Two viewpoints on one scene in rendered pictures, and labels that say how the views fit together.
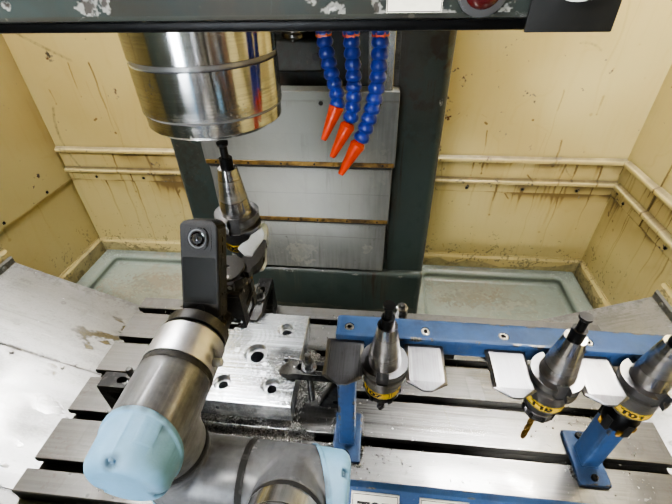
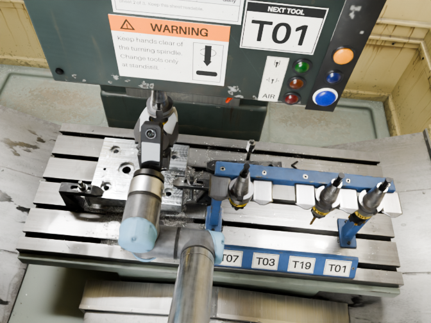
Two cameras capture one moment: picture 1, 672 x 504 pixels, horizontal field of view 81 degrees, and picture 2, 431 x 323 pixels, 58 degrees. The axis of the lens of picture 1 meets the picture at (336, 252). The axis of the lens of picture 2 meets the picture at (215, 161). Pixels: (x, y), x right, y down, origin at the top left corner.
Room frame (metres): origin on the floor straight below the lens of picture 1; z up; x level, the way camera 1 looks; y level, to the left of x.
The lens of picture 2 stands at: (-0.15, 0.08, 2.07)
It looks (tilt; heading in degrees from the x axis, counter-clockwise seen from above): 56 degrees down; 352
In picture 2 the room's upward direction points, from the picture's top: 7 degrees clockwise
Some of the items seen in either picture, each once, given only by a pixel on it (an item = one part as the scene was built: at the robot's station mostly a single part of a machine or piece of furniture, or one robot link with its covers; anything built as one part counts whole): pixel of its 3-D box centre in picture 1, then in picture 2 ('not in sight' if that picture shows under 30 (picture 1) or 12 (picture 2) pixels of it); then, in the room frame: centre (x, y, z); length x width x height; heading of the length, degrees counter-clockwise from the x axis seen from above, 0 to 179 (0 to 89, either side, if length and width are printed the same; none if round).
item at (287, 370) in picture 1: (313, 378); (193, 187); (0.47, 0.05, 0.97); 0.13 x 0.03 x 0.15; 83
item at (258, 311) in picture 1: (261, 305); not in sight; (0.68, 0.18, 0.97); 0.13 x 0.03 x 0.15; 173
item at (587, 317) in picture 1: (581, 326); (338, 179); (0.30, -0.28, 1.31); 0.02 x 0.02 x 0.03
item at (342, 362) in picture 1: (343, 362); (219, 188); (0.33, -0.01, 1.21); 0.07 x 0.05 x 0.01; 173
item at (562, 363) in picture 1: (566, 354); (332, 190); (0.30, -0.28, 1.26); 0.04 x 0.04 x 0.07
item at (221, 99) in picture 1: (206, 63); not in sight; (0.48, 0.14, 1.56); 0.16 x 0.16 x 0.12
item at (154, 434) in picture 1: (154, 423); (140, 223); (0.19, 0.17, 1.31); 0.11 x 0.08 x 0.09; 173
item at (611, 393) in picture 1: (598, 380); (347, 200); (0.29, -0.33, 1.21); 0.07 x 0.05 x 0.01; 173
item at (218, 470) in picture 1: (197, 470); (152, 240); (0.19, 0.16, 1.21); 0.11 x 0.08 x 0.11; 82
